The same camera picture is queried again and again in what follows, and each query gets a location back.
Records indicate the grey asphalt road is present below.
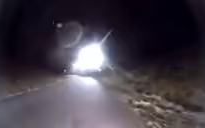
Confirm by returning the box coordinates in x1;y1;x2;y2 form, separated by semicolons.
0;73;148;128

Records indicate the dark grass verge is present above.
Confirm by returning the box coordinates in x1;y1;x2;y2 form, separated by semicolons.
0;68;71;100

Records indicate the grass verge with leaves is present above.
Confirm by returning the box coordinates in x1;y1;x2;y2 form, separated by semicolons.
95;63;205;128

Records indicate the vehicle with bright headlights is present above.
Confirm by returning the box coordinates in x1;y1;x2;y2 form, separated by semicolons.
62;41;108;76

